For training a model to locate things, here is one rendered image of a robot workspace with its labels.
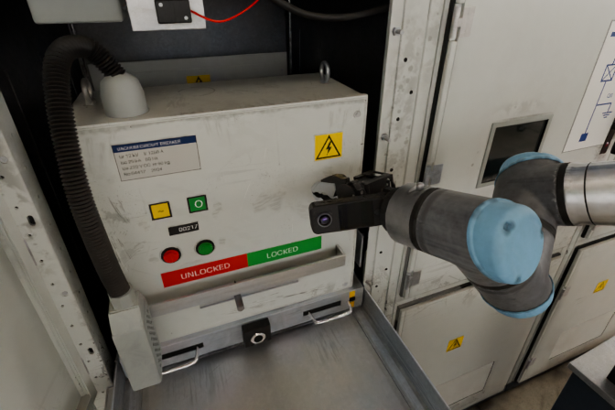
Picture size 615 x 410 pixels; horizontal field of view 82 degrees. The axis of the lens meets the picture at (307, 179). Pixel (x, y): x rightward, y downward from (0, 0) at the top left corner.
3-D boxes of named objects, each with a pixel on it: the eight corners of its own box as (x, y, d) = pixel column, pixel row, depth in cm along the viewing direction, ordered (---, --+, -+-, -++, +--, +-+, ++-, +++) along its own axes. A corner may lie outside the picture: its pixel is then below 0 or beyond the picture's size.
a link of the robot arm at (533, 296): (565, 255, 52) (543, 210, 45) (553, 334, 47) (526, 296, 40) (496, 247, 59) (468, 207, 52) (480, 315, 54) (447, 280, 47)
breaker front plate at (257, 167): (352, 294, 86) (369, 100, 63) (135, 359, 71) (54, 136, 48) (350, 290, 87) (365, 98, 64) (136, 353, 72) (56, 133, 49)
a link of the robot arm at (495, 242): (524, 305, 40) (495, 264, 35) (430, 266, 50) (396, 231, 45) (555, 235, 42) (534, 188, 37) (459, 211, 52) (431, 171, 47)
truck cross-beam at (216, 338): (361, 304, 89) (363, 286, 86) (125, 379, 72) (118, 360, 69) (352, 290, 93) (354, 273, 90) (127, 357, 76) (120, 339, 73)
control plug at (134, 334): (163, 383, 62) (140, 314, 54) (133, 393, 61) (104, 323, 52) (162, 346, 69) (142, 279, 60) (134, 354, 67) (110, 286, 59)
